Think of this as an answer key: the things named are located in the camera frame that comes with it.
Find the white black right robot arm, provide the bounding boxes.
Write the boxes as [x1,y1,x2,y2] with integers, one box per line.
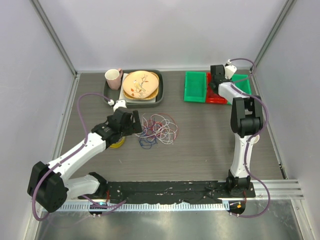
[209,63,264,198]

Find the slotted cable duct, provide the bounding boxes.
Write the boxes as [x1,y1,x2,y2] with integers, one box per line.
[57,201,230,212]

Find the yellow green cable coil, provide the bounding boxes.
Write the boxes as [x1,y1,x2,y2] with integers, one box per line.
[109,137,125,149]

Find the white square plate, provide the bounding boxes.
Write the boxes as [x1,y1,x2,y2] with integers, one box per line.
[119,72,162,103]

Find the left green bin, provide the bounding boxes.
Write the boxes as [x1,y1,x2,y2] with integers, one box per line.
[183,71,207,103]

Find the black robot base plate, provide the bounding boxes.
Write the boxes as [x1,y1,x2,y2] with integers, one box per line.
[86,180,256,205]

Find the red bin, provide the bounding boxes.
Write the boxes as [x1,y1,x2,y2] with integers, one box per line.
[205,72,228,105]

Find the orange bird pattern plate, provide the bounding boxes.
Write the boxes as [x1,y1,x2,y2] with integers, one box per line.
[122,70,160,100]

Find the right green bin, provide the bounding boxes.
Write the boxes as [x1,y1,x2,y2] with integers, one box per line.
[231,73,252,95]

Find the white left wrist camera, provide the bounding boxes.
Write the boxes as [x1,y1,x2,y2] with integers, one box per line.
[107,99,127,112]

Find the red cable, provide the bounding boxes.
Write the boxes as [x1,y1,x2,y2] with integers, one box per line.
[208,89,223,100]
[142,113,180,143]

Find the white cable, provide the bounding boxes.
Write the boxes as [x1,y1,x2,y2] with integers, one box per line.
[134,112,179,146]

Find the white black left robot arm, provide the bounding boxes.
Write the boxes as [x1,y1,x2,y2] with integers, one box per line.
[27,107,143,213]

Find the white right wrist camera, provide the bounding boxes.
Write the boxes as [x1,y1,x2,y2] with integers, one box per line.
[224,59,237,80]

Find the green bin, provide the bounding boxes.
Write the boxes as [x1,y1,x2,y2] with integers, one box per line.
[183,71,207,103]
[231,73,252,95]

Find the pink mug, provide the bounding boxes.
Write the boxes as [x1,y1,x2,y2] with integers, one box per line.
[104,68,123,90]

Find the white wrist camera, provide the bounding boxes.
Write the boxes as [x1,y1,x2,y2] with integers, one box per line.
[224,59,237,80]
[107,99,127,112]

